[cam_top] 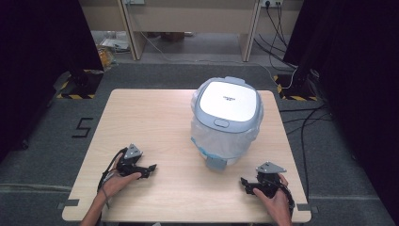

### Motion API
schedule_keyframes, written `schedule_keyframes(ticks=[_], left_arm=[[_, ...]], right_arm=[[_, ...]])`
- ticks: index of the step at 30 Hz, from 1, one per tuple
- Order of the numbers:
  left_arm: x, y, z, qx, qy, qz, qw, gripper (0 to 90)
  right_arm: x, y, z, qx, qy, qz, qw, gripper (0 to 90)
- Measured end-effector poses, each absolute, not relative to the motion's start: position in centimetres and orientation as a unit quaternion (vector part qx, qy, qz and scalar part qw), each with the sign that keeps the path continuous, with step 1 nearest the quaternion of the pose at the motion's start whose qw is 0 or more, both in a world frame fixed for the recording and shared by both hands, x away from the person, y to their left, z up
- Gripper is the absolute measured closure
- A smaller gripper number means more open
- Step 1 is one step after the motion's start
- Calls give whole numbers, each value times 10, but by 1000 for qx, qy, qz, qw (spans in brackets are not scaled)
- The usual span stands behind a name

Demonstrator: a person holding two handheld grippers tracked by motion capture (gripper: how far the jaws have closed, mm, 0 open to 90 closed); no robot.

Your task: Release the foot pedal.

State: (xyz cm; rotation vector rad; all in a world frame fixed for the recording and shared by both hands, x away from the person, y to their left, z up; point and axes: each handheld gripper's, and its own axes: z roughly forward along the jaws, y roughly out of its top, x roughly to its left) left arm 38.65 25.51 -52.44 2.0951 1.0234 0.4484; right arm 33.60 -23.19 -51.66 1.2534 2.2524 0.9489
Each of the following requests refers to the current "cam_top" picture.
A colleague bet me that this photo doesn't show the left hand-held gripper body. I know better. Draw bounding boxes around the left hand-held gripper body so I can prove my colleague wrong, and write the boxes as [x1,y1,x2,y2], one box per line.
[117,143,146,177]

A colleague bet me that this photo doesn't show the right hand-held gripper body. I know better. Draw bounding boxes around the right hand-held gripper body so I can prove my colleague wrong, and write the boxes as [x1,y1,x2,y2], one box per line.
[255,161,288,199]

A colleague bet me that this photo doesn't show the person's left hand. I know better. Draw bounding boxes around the person's left hand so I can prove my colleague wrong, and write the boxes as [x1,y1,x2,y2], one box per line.
[101,153,143,200]

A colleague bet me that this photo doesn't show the person's right hand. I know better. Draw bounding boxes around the person's right hand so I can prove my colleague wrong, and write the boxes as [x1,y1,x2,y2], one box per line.
[252,173,294,222]

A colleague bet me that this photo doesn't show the white plastic bin liner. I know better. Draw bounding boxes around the white plastic bin liner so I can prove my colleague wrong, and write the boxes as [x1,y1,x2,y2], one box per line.
[190,89,262,167]

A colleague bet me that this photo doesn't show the grey tape strip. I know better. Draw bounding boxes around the grey tape strip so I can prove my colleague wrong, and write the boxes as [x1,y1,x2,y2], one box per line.
[56,199,81,211]
[295,202,320,215]

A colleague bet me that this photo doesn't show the black stand base hazard tape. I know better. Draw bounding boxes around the black stand base hazard tape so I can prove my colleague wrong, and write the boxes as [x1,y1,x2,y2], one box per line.
[53,68,105,101]
[272,73,320,102]

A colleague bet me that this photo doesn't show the yellow plastic bag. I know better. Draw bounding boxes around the yellow plastic bag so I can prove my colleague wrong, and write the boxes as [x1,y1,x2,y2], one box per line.
[97,46,118,71]

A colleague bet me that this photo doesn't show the clear packets pile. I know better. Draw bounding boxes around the clear packets pile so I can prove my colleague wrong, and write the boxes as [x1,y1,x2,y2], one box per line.
[93,30,131,54]

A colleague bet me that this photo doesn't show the black curtain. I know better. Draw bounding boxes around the black curtain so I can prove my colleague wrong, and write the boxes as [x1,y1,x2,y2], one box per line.
[282,0,399,220]
[0,0,105,162]

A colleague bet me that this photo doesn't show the beige desk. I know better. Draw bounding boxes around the beige desk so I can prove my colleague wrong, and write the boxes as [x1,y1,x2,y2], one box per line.
[78,0,305,63]

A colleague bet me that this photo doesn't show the right hand-held gripper black cable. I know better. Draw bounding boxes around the right hand-held gripper black cable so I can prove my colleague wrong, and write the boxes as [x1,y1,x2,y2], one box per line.
[278,181,296,218]

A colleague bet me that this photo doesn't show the black floor cables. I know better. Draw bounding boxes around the black floor cables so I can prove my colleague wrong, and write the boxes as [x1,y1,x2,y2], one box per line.
[278,103,334,202]

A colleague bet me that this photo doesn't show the black cables from wall socket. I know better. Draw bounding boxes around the black cables from wall socket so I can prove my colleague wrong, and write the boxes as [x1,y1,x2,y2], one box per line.
[252,2,298,70]

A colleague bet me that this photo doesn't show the white wall socket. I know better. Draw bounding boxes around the white wall socket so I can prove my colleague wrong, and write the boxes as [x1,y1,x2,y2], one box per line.
[260,0,284,8]

